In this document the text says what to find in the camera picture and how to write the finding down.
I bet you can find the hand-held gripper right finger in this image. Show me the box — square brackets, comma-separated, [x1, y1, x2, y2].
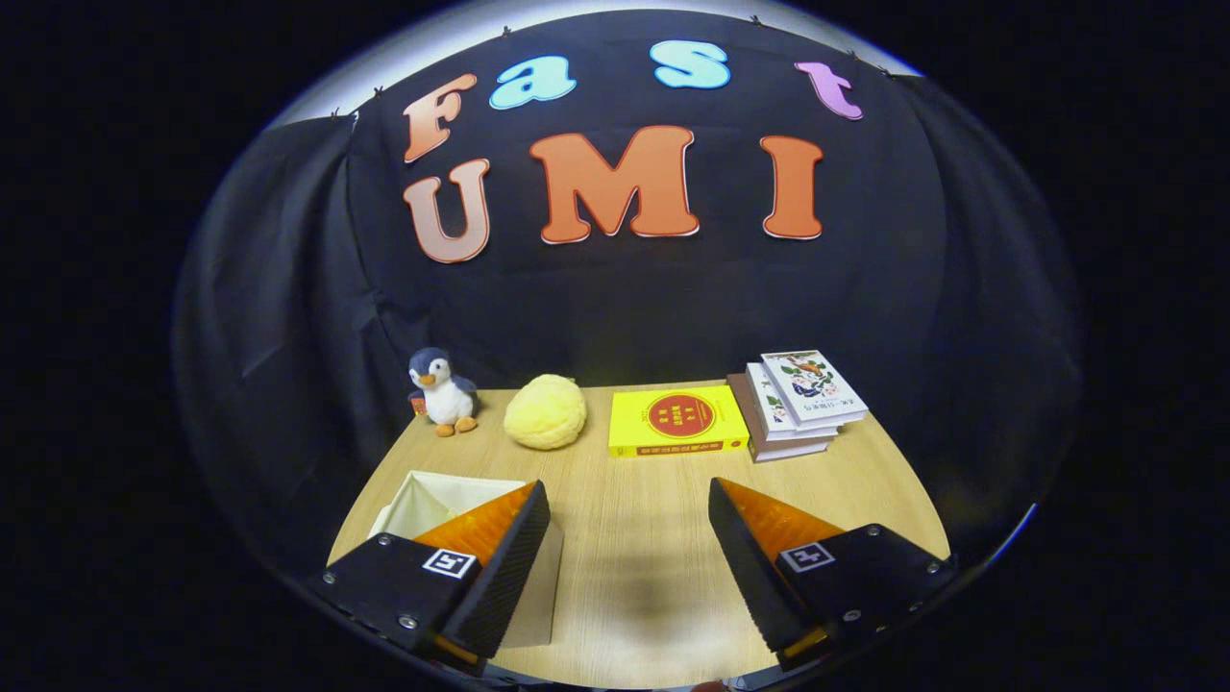
[708, 477, 962, 674]

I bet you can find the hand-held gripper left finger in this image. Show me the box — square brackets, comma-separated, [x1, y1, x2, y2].
[307, 480, 553, 676]

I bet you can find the beige fabric storage box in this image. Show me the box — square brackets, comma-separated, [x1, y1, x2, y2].
[368, 470, 565, 649]

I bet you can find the yellow round plush cushion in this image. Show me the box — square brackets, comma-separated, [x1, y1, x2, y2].
[503, 374, 588, 451]

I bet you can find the brown cover book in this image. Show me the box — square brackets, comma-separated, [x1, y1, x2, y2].
[726, 372, 833, 463]

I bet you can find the yellow book with red circle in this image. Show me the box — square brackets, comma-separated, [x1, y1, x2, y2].
[608, 383, 750, 458]

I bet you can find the penguin plush toy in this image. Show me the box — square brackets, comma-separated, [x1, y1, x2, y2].
[407, 347, 480, 438]

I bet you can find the white floral cover book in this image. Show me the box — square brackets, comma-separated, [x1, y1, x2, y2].
[760, 350, 870, 427]

